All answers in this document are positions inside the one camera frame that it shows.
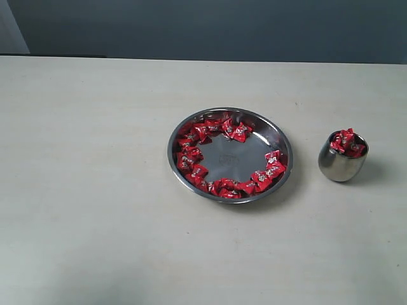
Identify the round steel bowl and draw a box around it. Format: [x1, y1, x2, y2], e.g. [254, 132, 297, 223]
[167, 107, 293, 205]

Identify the red candy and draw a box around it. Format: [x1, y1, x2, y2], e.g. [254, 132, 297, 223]
[176, 152, 198, 172]
[236, 180, 257, 196]
[330, 128, 355, 153]
[345, 142, 366, 158]
[218, 188, 242, 199]
[265, 150, 281, 169]
[251, 170, 273, 193]
[221, 118, 237, 138]
[231, 122, 252, 143]

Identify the shiny steel cup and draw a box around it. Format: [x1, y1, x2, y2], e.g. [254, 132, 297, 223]
[318, 130, 369, 182]

